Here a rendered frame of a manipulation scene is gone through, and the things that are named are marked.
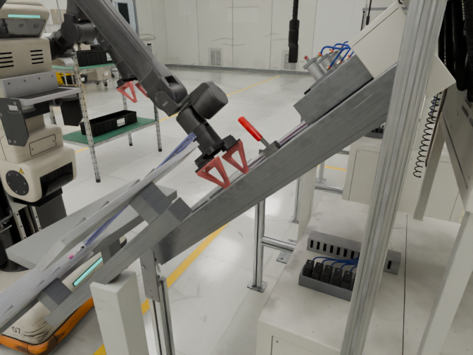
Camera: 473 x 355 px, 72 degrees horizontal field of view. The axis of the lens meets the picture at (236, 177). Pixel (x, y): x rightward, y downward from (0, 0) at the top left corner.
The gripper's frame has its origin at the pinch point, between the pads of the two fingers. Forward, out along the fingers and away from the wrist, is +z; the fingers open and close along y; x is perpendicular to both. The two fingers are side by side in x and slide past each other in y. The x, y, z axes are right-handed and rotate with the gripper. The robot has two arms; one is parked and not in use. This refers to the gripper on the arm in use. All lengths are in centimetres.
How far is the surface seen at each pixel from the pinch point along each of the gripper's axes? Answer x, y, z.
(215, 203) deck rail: 1.4, -10.2, 1.2
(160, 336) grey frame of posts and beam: 45, -14, 22
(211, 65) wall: 429, 871, -294
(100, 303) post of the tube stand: 17.9, -34.0, 2.0
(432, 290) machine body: -14, 18, 56
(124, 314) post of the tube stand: 16.5, -32.6, 6.5
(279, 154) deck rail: -17.9, -10.2, 1.0
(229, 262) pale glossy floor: 93, 71, 40
